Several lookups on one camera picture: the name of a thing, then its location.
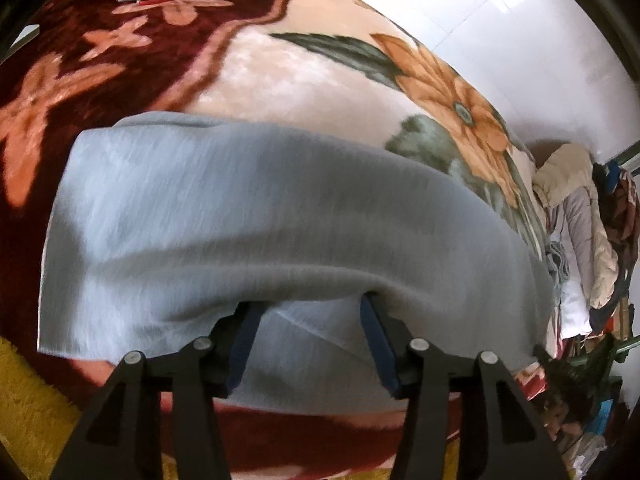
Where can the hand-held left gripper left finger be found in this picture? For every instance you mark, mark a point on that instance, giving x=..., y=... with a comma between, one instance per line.
x=244, y=347

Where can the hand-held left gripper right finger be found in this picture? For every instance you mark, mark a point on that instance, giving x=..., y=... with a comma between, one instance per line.
x=378, y=347

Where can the grey pants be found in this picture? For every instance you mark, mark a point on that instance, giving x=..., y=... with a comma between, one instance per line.
x=250, y=210

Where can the grey crumpled cloth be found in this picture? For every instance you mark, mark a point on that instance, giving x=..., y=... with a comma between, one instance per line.
x=556, y=262

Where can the white bedding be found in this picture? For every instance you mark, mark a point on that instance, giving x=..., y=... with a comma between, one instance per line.
x=575, y=310

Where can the pile of clothes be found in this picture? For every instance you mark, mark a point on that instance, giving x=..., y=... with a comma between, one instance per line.
x=570, y=175

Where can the floral plush blanket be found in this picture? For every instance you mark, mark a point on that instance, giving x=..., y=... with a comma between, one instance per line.
x=300, y=85

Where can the dark red clothes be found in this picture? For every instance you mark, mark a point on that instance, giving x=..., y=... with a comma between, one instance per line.
x=622, y=210

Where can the blue cloth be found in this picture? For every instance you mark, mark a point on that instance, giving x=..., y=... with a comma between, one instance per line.
x=609, y=176

